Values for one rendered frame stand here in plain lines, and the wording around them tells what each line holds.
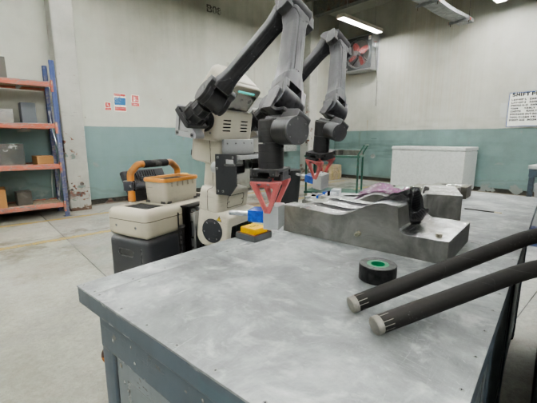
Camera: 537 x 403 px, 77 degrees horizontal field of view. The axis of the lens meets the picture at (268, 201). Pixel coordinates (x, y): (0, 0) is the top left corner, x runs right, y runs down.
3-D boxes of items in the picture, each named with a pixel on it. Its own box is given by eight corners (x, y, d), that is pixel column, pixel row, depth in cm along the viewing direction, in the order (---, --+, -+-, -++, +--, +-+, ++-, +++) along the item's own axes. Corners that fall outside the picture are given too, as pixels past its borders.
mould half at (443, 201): (320, 214, 138) (320, 187, 136) (333, 203, 162) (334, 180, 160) (459, 226, 119) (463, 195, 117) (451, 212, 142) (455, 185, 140)
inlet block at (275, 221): (225, 225, 80) (224, 203, 79) (234, 220, 85) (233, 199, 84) (278, 230, 76) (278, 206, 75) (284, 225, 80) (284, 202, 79)
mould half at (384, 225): (283, 230, 114) (284, 190, 112) (324, 217, 134) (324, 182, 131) (446, 265, 82) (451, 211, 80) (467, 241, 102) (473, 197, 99)
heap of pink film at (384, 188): (351, 201, 136) (352, 181, 134) (357, 194, 152) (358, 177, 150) (422, 205, 126) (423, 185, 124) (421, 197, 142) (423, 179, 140)
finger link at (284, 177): (290, 208, 82) (291, 169, 80) (282, 214, 75) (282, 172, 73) (264, 206, 84) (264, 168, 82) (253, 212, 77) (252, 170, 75)
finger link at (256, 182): (288, 209, 79) (288, 169, 78) (278, 217, 73) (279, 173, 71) (260, 208, 81) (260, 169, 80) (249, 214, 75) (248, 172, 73)
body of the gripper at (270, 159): (291, 174, 80) (291, 142, 79) (277, 179, 71) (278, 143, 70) (264, 173, 82) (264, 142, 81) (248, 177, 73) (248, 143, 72)
